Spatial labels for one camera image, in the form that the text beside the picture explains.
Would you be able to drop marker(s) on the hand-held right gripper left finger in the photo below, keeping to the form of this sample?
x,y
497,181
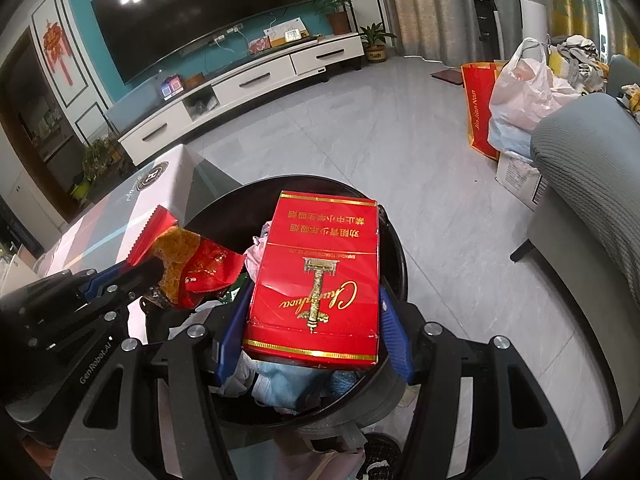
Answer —
x,y
232,330

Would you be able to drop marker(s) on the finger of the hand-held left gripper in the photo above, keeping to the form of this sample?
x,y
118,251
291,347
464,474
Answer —
x,y
120,307
105,280

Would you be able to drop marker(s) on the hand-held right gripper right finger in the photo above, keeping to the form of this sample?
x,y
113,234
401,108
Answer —
x,y
395,335

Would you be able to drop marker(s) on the red and gold wrapper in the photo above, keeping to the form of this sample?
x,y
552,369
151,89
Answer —
x,y
200,265

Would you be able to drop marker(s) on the pink plastic bag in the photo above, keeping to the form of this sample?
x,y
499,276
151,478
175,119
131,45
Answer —
x,y
257,255

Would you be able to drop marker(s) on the black plastic bucket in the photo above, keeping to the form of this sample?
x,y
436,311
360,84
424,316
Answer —
x,y
400,255

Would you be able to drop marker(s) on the blue cloth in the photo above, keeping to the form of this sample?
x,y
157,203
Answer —
x,y
295,385

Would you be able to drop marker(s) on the red carton with gold print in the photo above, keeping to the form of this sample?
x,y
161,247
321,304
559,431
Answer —
x,y
310,260

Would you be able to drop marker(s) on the plants on dark stand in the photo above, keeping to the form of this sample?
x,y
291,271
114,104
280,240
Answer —
x,y
95,155

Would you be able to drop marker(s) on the dark display shelf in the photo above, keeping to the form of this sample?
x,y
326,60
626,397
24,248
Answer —
x,y
40,125

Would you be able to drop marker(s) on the grey panel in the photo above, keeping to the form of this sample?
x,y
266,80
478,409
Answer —
x,y
135,102

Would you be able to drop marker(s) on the printed cardboard box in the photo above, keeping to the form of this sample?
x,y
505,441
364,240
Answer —
x,y
517,180

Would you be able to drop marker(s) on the brown small box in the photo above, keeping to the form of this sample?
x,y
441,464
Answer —
x,y
194,81

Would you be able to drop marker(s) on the red shopping bag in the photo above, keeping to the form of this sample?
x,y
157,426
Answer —
x,y
477,110

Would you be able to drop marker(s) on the white television cabinet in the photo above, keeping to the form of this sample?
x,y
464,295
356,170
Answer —
x,y
250,80

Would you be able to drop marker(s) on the grey sofa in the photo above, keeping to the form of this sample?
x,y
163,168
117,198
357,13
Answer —
x,y
590,170

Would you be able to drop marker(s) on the dark doormat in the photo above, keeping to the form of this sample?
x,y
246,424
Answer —
x,y
447,75

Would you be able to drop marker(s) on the white power strip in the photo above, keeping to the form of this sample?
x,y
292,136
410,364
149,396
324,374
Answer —
x,y
227,34

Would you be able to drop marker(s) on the large white plastic bag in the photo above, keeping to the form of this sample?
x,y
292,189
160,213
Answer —
x,y
525,90

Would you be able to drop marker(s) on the black television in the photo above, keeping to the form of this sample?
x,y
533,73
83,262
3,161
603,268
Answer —
x,y
200,15

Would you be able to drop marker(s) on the pink flat box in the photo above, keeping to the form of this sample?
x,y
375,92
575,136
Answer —
x,y
260,45

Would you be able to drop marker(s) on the potted plant in yellow pot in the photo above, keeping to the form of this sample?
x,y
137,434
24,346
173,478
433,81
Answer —
x,y
376,42

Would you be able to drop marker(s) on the black upright vacuum cleaner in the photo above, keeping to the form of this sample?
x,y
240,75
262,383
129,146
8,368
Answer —
x,y
487,25

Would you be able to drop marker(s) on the potted plant in brown pot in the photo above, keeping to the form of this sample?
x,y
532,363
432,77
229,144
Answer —
x,y
335,10

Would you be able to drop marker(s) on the beige curtain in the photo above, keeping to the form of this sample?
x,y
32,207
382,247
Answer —
x,y
425,5

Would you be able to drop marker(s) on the pile of clothes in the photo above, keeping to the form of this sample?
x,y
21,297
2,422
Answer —
x,y
580,60

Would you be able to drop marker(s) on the white upright panel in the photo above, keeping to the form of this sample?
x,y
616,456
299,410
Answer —
x,y
535,30

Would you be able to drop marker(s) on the red knot wall decoration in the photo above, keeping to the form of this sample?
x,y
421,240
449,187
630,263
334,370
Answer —
x,y
57,47

